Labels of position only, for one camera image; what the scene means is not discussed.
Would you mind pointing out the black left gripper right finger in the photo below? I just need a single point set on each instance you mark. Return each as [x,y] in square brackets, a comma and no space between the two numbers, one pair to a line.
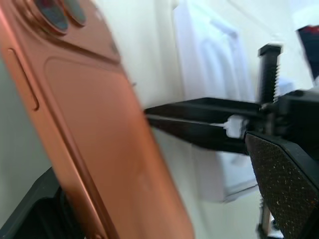
[289,184]

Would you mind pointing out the orange smartphone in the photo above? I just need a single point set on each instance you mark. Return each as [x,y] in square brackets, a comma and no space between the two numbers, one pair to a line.
[99,124]

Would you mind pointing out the black ribbed upright post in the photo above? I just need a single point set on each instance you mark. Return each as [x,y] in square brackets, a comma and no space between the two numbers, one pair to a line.
[269,74]

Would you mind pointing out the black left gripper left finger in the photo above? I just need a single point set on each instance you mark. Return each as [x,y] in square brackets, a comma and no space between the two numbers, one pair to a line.
[37,214]

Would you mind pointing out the dark object with red spot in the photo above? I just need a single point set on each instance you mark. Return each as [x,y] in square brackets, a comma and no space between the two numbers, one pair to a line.
[310,49]

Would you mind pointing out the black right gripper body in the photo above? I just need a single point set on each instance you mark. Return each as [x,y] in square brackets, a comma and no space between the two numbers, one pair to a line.
[294,117]

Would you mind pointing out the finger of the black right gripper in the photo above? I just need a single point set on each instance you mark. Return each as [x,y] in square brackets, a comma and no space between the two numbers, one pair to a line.
[199,134]
[204,106]

